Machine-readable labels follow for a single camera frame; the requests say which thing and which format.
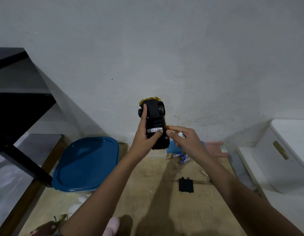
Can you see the white and blue battery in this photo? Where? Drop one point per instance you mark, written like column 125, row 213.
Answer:
column 184, row 156
column 177, row 155
column 182, row 135
column 185, row 160

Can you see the blue plastic container lid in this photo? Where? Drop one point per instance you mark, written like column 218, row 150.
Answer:
column 85, row 164

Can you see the black and yellow toy car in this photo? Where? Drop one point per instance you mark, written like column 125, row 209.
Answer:
column 155, row 113

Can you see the person's pink clothed leg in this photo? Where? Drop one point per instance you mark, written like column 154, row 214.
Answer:
column 113, row 227

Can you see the person's right forearm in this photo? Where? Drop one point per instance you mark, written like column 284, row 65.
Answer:
column 240, row 201

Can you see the person's left thumb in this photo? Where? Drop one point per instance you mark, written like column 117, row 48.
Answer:
column 156, row 135

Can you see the white cotton balls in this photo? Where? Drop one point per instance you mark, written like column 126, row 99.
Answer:
column 79, row 202

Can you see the small screwdriver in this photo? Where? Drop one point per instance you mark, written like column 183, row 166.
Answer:
column 205, row 174

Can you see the person's left hand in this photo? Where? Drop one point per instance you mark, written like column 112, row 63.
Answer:
column 139, row 142

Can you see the dried flower sprig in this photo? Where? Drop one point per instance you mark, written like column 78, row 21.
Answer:
column 59, row 219

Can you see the light blue box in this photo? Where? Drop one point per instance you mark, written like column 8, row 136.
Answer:
column 171, row 147

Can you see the person's left forearm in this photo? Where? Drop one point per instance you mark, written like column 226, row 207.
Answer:
column 102, row 194

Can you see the person's right hand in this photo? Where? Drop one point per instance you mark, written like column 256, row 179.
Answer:
column 190, row 142

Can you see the black shelf unit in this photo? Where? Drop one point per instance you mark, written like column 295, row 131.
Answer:
column 16, row 115

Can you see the pink plastic tray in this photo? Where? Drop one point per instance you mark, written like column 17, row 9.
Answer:
column 217, row 148

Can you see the black battery compartment cover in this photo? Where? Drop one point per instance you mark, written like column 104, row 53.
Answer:
column 186, row 185

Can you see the white storage box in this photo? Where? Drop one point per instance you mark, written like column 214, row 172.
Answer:
column 287, row 157

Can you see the person's right thumb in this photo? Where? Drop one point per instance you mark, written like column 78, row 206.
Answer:
column 171, row 134

